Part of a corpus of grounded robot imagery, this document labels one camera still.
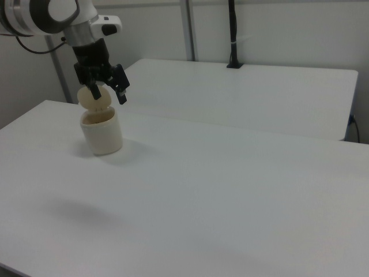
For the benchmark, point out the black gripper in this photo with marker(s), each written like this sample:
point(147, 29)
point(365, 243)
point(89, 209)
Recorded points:
point(90, 59)

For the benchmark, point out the cream trash bin with lid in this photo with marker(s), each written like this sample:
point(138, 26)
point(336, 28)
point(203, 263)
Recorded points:
point(101, 138)

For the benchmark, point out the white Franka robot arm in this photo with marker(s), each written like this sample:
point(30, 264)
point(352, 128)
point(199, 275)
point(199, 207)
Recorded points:
point(34, 14)

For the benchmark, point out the white side table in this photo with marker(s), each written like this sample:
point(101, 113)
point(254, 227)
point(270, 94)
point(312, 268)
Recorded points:
point(230, 95)

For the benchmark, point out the black camera pole with clamp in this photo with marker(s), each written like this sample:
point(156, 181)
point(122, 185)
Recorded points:
point(233, 29)

